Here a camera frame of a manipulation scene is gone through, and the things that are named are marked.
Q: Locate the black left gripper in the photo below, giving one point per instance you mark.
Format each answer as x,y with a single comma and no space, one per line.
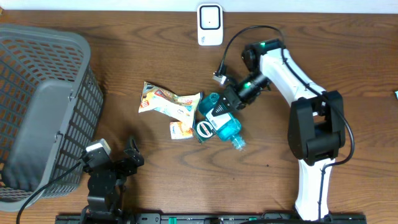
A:
137,157

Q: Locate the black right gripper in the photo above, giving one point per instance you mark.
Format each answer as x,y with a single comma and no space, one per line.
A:
234,96

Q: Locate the teal mouthwash bottle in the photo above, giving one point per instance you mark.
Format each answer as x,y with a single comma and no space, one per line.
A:
227,127

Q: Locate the green round-label box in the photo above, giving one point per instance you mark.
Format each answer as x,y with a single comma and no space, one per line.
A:
203,131

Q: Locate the yellow snack bag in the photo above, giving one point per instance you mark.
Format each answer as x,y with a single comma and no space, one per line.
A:
182,108

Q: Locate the small orange packet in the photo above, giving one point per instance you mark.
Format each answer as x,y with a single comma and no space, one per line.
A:
179,131

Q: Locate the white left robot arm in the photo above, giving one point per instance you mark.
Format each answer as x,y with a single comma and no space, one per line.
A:
106,182

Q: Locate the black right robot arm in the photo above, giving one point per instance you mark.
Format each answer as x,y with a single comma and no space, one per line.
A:
316,131

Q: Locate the grey plastic basket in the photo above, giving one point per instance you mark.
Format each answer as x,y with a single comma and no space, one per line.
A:
50,106

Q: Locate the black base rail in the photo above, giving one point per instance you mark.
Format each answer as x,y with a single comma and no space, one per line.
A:
155,218

